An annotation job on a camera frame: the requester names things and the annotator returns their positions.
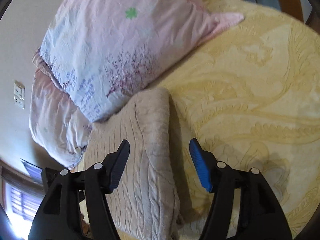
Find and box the beige cable-knit sweater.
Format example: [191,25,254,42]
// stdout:
[84,88,182,239]

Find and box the window with blinds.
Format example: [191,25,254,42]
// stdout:
[1,160,44,239]

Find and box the pink floral pillow left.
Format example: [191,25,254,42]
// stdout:
[29,49,92,168]

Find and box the yellow patterned bed sheet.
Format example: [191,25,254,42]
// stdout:
[148,0,319,239]

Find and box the pink tree-print pillow right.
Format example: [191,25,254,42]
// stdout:
[33,0,244,122]

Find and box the white wall socket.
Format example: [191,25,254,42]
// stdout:
[14,80,25,109]

